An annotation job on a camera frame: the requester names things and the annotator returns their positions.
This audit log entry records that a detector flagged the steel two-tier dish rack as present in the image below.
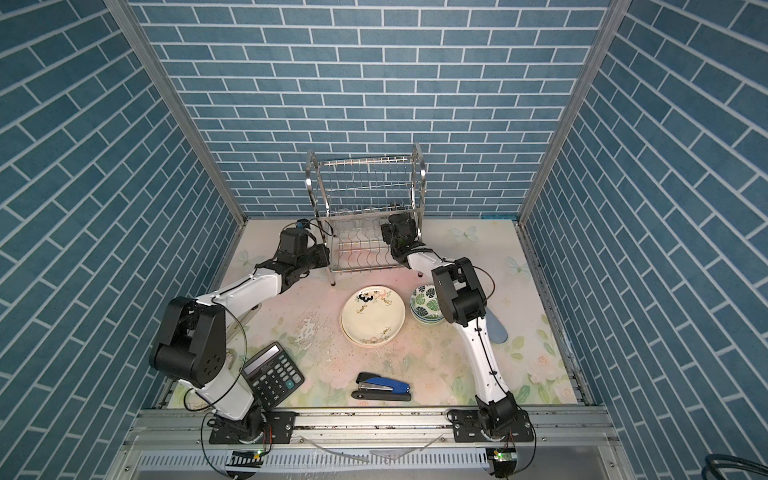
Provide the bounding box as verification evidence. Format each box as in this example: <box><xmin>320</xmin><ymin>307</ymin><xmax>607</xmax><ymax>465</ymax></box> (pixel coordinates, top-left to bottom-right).
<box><xmin>305</xmin><ymin>143</ymin><xmax>427</xmax><ymax>278</ymax></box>

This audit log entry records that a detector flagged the green leaf pattern bowl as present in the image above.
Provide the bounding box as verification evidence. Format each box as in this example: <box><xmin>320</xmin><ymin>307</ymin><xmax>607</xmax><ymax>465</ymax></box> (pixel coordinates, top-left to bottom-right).
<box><xmin>410</xmin><ymin>284</ymin><xmax>444</xmax><ymax>325</ymax></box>

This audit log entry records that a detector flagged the white plate with painted design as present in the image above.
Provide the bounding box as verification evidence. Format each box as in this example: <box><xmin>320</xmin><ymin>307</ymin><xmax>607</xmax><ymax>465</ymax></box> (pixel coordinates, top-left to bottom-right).
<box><xmin>340</xmin><ymin>286</ymin><xmax>406</xmax><ymax>348</ymax></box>

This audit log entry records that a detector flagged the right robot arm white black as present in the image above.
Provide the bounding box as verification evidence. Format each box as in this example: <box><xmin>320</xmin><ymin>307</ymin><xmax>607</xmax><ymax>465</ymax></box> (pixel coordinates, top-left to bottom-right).
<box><xmin>381</xmin><ymin>213</ymin><xmax>536</xmax><ymax>441</ymax></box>

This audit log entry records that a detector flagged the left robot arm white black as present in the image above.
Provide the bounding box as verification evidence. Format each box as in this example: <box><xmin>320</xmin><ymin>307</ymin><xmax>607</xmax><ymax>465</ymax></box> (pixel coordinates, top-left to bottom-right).
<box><xmin>149</xmin><ymin>219</ymin><xmax>329</xmax><ymax>422</ymax></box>

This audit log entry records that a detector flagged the grey black stapler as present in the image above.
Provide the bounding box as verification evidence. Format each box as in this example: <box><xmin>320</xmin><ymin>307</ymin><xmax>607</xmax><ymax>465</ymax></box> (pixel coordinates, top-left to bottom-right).
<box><xmin>240</xmin><ymin>304</ymin><xmax>261</xmax><ymax>325</ymax></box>

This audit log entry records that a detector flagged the black calculator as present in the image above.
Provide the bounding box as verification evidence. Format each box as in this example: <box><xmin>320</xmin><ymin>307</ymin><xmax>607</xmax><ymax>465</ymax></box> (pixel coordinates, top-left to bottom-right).
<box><xmin>242</xmin><ymin>341</ymin><xmax>305</xmax><ymax>411</ymax></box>

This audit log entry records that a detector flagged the blue grey cylinder object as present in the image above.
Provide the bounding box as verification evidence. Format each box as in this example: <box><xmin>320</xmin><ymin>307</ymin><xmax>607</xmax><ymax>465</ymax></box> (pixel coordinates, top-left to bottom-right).
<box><xmin>485</xmin><ymin>308</ymin><xmax>509</xmax><ymax>345</ymax></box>

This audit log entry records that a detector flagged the blue black stapler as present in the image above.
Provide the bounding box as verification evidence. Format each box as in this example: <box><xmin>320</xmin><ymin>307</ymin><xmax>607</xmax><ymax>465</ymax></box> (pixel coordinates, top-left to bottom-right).
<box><xmin>351</xmin><ymin>372</ymin><xmax>412</xmax><ymax>402</ymax></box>

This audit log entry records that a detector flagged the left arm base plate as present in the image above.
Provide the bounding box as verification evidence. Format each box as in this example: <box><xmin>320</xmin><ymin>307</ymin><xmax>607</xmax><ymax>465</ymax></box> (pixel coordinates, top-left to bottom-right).
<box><xmin>206</xmin><ymin>409</ymin><xmax>296</xmax><ymax>446</ymax></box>

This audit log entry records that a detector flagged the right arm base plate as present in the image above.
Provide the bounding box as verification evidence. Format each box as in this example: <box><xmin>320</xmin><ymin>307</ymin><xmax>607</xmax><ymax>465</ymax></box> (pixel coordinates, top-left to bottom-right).
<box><xmin>446</xmin><ymin>408</ymin><xmax>536</xmax><ymax>443</ymax></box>

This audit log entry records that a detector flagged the aluminium front rail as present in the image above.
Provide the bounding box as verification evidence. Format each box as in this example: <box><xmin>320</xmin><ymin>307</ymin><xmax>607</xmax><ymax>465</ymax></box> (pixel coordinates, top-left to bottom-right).
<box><xmin>122</xmin><ymin>404</ymin><xmax>619</xmax><ymax>457</ymax></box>

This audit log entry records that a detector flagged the black cable bottom right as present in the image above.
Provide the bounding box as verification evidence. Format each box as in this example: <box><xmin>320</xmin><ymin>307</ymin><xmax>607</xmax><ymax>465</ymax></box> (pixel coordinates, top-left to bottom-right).
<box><xmin>701</xmin><ymin>453</ymin><xmax>768</xmax><ymax>480</ymax></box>

